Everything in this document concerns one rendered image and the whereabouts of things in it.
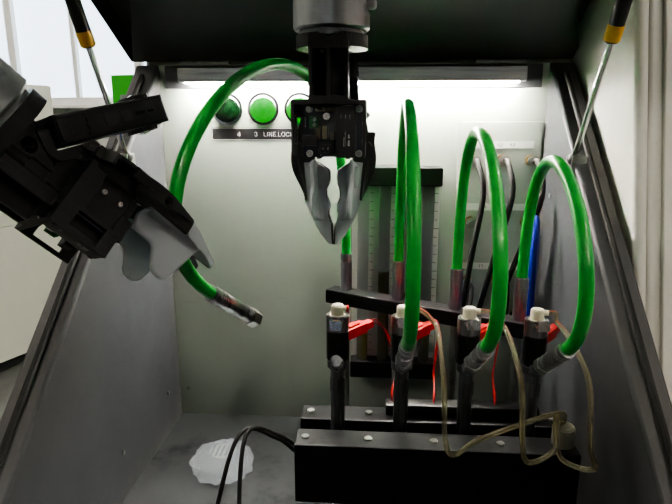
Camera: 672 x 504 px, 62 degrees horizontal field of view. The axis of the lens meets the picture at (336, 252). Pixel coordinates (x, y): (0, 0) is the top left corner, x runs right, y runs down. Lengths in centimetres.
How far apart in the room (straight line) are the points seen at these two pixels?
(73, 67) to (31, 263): 235
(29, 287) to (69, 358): 292
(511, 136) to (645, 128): 25
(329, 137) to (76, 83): 501
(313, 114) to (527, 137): 48
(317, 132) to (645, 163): 41
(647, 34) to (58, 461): 85
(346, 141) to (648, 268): 41
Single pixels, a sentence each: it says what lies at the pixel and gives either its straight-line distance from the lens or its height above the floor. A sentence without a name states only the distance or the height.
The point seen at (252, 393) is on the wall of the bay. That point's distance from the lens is 108.
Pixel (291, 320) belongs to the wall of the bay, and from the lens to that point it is 101.
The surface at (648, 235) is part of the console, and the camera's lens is 77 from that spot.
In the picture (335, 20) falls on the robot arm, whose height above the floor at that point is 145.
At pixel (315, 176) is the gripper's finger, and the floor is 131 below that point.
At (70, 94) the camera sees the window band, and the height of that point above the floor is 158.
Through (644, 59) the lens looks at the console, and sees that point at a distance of 80.
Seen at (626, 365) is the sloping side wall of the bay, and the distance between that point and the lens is 68.
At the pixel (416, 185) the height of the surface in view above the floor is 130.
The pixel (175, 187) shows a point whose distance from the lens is 55.
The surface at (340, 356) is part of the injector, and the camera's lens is 70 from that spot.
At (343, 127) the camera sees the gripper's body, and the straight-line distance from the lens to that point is 54.
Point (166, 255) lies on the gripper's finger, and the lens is 52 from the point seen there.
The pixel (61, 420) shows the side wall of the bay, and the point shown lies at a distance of 74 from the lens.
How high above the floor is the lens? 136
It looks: 13 degrees down
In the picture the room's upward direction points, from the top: straight up
